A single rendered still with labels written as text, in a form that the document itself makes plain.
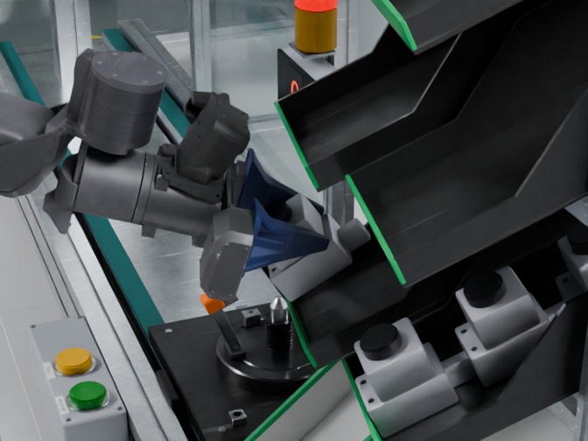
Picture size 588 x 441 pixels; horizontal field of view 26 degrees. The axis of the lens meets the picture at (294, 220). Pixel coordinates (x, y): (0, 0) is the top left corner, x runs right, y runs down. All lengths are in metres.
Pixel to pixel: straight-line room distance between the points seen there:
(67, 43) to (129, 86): 1.40
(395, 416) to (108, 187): 0.28
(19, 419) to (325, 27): 0.59
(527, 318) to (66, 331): 0.73
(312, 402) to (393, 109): 0.33
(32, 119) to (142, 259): 0.76
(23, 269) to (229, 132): 0.94
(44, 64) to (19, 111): 1.44
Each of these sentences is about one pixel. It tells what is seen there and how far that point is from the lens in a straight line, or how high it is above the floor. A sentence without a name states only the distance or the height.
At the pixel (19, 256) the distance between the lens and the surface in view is 1.90.
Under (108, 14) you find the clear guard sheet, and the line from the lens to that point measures 2.64.
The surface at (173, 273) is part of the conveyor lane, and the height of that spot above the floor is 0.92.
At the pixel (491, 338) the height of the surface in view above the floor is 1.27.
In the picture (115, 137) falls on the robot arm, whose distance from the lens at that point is 0.96.
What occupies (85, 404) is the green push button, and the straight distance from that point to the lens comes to 1.39.
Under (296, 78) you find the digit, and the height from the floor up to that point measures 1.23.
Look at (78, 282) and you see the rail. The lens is 1.62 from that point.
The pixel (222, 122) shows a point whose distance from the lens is 0.96.
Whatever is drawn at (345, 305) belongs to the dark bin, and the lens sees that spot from 1.08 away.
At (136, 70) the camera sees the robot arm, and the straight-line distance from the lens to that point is 0.96.
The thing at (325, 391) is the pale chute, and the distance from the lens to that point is 1.20.
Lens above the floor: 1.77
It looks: 28 degrees down
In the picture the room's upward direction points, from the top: straight up
